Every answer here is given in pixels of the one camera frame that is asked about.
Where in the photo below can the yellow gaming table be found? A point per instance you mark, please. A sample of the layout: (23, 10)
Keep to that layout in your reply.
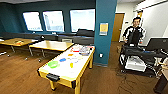
(66, 71)

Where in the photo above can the red yellow game box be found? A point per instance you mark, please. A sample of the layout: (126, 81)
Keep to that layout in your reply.
(75, 49)

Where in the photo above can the dark bench sofa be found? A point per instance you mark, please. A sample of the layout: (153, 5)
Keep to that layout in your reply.
(83, 35)

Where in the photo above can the orange round plate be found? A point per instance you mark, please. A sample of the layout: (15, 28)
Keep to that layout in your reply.
(70, 54)

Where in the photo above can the blue round plate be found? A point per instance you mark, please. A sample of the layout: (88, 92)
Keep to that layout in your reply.
(62, 60)

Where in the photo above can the bright rounded window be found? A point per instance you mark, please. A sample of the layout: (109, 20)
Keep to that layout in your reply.
(82, 20)
(32, 21)
(53, 21)

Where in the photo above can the long light wooden table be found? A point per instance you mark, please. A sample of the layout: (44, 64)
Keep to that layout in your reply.
(15, 42)
(50, 45)

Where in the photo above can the brown wooden door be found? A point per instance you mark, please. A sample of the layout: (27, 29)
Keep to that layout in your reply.
(117, 26)

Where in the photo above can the person in black shirt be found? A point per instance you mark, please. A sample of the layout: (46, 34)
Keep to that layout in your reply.
(133, 33)

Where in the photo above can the white equipment box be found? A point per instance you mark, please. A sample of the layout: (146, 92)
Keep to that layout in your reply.
(135, 63)

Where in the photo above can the black wheeled cart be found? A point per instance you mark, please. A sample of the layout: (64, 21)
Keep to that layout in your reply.
(140, 55)

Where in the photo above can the small colourful box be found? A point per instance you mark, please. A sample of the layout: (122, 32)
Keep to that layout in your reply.
(18, 41)

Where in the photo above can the black monitor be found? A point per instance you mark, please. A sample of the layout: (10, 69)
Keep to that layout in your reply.
(157, 44)

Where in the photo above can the white outlet on teal wall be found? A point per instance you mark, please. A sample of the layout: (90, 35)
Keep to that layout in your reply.
(101, 55)

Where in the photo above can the yellow framed wall notice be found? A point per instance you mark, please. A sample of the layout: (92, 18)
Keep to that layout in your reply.
(103, 29)

